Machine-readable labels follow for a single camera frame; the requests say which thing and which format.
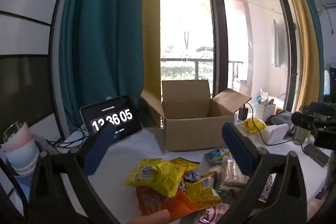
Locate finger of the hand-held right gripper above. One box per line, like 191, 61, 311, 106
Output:
301, 102, 336, 116
291, 112, 319, 131

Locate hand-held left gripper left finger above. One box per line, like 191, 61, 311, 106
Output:
28, 124, 118, 224

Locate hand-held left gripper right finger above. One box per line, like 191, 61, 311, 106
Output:
222, 122, 307, 224

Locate blue and yellow snack packet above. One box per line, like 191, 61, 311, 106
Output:
204, 147, 233, 163

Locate clear cracker packet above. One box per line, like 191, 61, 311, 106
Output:
219, 157, 250, 191

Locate brown cardboard box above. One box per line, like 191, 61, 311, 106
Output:
140, 80, 252, 152

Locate yellow snack bag dark edge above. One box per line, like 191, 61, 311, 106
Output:
171, 157, 200, 172

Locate small yellow snack bag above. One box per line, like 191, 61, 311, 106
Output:
181, 177, 222, 212

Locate large yellow snack bag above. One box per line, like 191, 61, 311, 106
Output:
125, 158, 185, 198

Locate orange snack bag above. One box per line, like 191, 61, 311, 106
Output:
136, 185, 200, 217

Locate person's left hand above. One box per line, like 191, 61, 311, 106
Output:
129, 210, 170, 224

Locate silver mug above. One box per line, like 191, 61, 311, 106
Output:
293, 124, 308, 145

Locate grey cloth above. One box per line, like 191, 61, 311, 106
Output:
272, 111, 295, 126

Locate dark smartphone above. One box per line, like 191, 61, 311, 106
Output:
303, 144, 330, 167

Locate white power strip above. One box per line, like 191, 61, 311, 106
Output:
63, 126, 90, 153

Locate computer monitor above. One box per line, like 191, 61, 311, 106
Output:
322, 67, 336, 96

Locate white box appliance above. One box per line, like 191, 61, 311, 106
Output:
262, 124, 290, 146

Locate black power adapter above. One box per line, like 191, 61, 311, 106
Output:
238, 105, 249, 120

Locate black tablet clock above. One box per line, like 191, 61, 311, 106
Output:
80, 96, 143, 144

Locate white woven basket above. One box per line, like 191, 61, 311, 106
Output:
255, 102, 277, 123

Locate items in basket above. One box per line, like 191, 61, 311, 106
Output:
256, 88, 275, 107

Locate white packet red print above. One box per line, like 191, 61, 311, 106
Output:
194, 203, 232, 224

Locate white plastic cup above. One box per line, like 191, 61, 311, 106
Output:
12, 161, 38, 177

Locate pink plastic cup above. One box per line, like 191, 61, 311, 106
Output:
0, 122, 33, 152

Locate yellow curtain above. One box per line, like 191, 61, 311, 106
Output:
141, 0, 161, 127
268, 0, 311, 114

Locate balcony railing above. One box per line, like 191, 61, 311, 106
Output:
161, 57, 244, 83

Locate black adapter cable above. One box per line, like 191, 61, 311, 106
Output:
246, 102, 305, 146

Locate black cables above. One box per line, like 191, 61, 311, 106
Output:
46, 131, 88, 149

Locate black window frame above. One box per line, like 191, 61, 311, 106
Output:
202, 0, 229, 98

